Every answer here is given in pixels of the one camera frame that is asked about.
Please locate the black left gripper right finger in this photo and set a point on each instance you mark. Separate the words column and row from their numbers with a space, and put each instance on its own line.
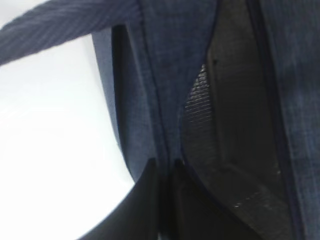
column 199, row 216

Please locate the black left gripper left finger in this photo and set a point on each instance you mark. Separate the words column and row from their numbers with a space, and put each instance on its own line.
column 136, row 217

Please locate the navy blue lunch bag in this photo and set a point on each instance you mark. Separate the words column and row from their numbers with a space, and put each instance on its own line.
column 231, row 88

